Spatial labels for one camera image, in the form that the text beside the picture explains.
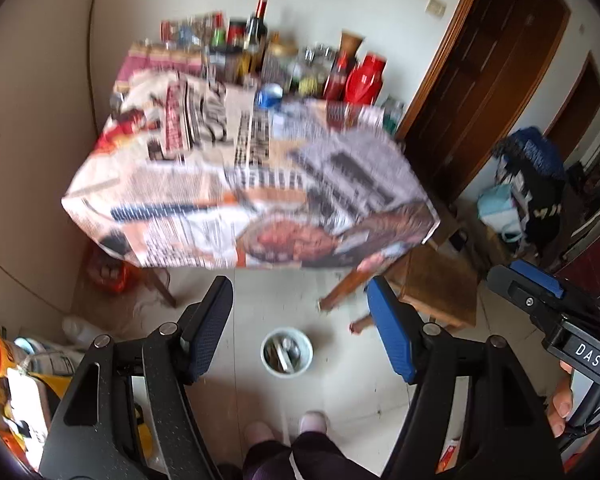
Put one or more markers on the red chili sauce bottle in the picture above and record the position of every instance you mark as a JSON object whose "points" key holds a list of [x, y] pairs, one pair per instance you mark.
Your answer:
{"points": [[336, 76]]}

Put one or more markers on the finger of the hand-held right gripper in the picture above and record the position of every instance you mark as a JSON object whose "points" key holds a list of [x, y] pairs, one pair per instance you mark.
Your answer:
{"points": [[537, 276], [510, 285]]}

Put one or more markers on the table with newspaper-print cloth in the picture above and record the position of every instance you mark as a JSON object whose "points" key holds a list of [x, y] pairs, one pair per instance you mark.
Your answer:
{"points": [[260, 180]]}

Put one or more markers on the wooden table leg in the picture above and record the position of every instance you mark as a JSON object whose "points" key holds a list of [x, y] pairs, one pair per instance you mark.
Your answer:
{"points": [[342, 292], [164, 287]]}

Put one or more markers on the person's leg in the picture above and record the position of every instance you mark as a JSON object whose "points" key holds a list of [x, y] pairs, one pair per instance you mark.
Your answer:
{"points": [[322, 457], [267, 460]]}

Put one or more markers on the maroon cabinet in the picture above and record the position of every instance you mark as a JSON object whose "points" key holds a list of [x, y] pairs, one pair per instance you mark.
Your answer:
{"points": [[592, 260]]}

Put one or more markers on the small glass jar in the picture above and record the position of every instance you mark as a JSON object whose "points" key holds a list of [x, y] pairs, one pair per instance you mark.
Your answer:
{"points": [[392, 112]]}

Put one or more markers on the red drink can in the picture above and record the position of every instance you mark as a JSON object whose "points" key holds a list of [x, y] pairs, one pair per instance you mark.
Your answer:
{"points": [[167, 30]]}

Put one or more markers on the wooden stool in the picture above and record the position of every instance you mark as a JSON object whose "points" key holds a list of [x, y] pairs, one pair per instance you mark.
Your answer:
{"points": [[430, 285]]}

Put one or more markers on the clear plastic jar gold lid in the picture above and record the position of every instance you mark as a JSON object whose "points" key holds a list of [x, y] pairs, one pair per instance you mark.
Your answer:
{"points": [[280, 60]]}

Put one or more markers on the red and white packet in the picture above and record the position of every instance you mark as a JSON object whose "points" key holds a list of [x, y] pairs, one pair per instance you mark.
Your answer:
{"points": [[450, 454]]}

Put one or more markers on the person's right hand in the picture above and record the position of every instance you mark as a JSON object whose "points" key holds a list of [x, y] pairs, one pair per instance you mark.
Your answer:
{"points": [[560, 402]]}

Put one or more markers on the person's shoe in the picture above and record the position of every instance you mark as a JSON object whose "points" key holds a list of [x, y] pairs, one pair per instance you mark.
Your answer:
{"points": [[312, 421], [259, 431]]}

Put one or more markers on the black cloth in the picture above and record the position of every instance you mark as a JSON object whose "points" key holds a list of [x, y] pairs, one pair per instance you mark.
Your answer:
{"points": [[545, 215]]}

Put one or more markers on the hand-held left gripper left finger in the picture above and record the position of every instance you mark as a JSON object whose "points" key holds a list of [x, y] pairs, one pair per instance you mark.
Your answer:
{"points": [[210, 330]]}

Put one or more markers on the person's left leg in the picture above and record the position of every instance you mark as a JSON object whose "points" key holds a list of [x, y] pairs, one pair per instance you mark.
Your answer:
{"points": [[267, 460]]}

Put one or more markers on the shiny metal lidded jars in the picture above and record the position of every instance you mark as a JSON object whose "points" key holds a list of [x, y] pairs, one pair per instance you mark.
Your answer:
{"points": [[319, 55]]}

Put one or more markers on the white plastic bucket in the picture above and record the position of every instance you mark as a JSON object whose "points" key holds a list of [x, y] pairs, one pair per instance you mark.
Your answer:
{"points": [[286, 352]]}

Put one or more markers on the light blue bag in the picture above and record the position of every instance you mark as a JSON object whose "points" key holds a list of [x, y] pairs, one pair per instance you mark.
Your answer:
{"points": [[500, 212]]}

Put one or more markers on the wall light switch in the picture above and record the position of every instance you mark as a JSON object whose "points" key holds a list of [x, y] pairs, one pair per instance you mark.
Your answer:
{"points": [[435, 6]]}

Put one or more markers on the blue paper cup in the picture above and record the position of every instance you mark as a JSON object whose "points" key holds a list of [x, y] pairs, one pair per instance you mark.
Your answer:
{"points": [[270, 95]]}

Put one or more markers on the person's right leg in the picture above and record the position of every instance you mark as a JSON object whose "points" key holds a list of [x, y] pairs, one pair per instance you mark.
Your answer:
{"points": [[322, 457]]}

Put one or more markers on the dark wine bottle red cap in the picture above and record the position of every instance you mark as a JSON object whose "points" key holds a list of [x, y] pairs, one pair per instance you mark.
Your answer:
{"points": [[257, 27]]}

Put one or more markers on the red thermos jug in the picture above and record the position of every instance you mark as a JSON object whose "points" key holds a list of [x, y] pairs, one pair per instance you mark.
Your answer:
{"points": [[365, 80]]}

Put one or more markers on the narrow wooden door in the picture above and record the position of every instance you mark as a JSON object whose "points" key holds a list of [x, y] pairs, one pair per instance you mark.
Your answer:
{"points": [[577, 105]]}

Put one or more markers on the yellow knitted pouch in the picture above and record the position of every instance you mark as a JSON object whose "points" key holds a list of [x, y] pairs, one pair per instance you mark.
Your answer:
{"points": [[310, 83]]}

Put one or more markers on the person's right shoe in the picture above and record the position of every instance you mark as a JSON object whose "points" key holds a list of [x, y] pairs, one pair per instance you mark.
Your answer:
{"points": [[312, 421]]}

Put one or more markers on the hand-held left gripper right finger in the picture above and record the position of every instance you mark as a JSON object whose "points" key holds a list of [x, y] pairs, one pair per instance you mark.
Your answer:
{"points": [[390, 335]]}

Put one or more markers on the red plastic basket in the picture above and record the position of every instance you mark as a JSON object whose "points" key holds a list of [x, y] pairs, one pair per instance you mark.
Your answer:
{"points": [[107, 275]]}

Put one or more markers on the red lid jar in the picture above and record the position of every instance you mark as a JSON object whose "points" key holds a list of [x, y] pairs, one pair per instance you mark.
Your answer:
{"points": [[236, 32]]}

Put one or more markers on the person's left shoe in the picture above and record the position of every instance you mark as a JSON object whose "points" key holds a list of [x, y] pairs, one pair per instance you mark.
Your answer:
{"points": [[259, 431]]}

